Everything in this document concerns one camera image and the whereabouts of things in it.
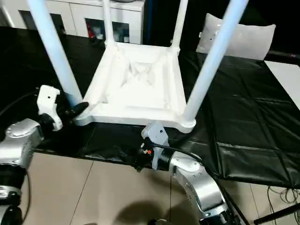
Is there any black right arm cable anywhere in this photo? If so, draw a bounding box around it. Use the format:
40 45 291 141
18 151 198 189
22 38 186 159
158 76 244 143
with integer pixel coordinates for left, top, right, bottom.
152 143 249 225

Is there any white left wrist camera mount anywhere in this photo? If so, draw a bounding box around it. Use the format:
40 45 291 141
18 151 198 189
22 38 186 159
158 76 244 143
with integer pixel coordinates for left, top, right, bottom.
37 84 63 131

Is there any white flat board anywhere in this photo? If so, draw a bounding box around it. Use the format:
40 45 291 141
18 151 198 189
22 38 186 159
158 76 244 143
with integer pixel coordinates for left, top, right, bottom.
263 60 300 106

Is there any white sideboard cabinet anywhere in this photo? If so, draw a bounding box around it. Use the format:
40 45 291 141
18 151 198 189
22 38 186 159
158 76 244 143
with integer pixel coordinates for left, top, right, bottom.
17 0 144 45

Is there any black sofa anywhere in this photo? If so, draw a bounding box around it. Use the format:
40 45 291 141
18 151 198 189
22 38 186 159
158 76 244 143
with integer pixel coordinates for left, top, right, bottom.
142 0 300 62

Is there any white plastic table top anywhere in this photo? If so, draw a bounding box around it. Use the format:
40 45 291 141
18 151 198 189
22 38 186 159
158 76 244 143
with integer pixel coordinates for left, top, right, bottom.
74 41 197 134

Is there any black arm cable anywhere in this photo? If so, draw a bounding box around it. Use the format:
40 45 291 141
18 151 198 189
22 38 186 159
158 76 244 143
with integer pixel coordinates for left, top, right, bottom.
0 90 40 223
152 143 249 225

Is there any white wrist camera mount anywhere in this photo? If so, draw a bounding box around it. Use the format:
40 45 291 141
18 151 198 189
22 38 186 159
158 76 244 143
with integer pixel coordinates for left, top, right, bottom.
141 122 170 170
37 84 63 131

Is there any grey cushion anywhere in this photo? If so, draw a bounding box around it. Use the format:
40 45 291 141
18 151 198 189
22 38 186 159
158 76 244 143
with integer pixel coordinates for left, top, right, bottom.
195 13 277 61

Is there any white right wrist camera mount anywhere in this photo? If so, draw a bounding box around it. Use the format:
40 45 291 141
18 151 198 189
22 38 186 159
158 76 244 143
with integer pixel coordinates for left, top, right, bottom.
141 122 170 170

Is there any black floor stand foot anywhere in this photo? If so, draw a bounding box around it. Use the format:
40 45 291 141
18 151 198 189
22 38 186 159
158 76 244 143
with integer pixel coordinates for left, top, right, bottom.
254 205 300 225

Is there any black television with red logo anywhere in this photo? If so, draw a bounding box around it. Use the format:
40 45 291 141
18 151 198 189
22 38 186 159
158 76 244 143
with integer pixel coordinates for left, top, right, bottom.
267 50 300 62

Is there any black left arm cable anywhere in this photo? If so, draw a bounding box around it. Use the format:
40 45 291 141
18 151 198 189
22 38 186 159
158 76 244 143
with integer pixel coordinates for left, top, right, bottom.
0 90 40 223

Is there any black work mat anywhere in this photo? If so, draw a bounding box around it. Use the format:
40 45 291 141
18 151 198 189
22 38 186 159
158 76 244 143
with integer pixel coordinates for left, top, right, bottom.
0 25 300 189

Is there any white plastic table leg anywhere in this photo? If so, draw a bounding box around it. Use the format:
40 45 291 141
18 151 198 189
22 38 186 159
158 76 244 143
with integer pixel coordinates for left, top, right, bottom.
170 0 189 51
101 0 116 47
186 0 249 125
26 0 83 107

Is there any black robot right foot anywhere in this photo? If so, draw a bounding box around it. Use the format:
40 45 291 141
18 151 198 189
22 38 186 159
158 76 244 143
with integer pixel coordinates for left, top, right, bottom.
149 218 170 225

